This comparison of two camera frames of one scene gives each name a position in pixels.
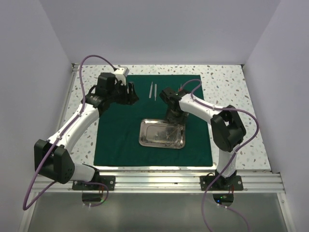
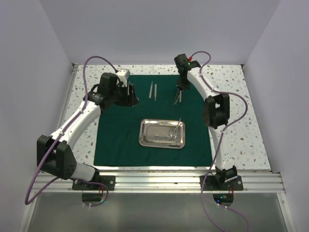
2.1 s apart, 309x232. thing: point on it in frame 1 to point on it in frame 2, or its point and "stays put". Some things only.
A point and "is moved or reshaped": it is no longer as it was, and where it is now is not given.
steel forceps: [178, 138] is moved or reshaped
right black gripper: [180, 120] to [183, 86]
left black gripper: [129, 98] stays put
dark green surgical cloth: [118, 127] stays put
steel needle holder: [166, 143] to [176, 138]
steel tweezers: [155, 91] stays put
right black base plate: [232, 183] stays put
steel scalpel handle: [150, 91] stays put
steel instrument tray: [159, 133] stays put
